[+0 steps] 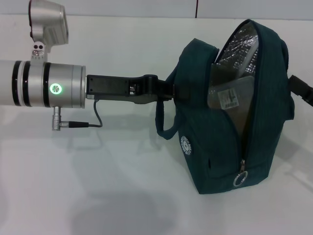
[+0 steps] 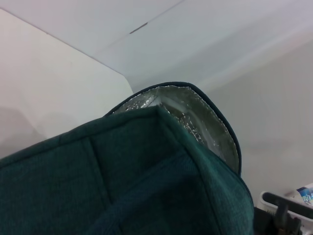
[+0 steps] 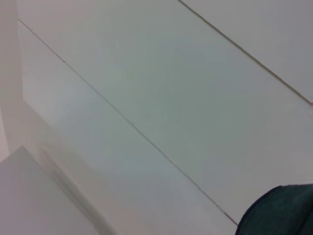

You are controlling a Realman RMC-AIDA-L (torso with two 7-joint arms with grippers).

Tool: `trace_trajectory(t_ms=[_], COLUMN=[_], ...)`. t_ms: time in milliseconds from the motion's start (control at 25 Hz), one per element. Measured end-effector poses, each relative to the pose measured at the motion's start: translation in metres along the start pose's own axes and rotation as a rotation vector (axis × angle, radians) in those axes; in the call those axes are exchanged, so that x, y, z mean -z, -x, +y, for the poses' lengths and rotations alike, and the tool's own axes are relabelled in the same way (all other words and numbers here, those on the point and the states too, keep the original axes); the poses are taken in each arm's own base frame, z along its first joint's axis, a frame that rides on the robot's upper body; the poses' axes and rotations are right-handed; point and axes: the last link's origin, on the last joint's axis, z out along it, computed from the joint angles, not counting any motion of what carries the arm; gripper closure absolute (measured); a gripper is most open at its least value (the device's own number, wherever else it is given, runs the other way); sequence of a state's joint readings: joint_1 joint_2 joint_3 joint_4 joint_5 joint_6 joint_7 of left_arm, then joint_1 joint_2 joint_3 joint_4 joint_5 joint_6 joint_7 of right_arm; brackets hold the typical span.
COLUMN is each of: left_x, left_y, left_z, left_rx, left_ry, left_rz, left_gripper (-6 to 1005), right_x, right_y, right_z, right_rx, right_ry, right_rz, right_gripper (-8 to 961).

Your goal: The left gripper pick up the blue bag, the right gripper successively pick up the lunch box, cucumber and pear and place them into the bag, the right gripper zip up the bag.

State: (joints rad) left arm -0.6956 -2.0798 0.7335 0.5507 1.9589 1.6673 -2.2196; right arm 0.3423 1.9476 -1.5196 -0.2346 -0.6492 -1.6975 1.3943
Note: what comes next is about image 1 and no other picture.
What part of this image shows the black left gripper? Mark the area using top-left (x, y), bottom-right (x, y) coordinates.
top-left (85, 74), bottom-right (197, 105)

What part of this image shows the dark teal insulated lunch bag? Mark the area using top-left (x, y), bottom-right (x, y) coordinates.
top-left (155, 19), bottom-right (295, 196)

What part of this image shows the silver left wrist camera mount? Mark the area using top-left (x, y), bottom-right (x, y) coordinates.
top-left (28, 0), bottom-right (69, 65)

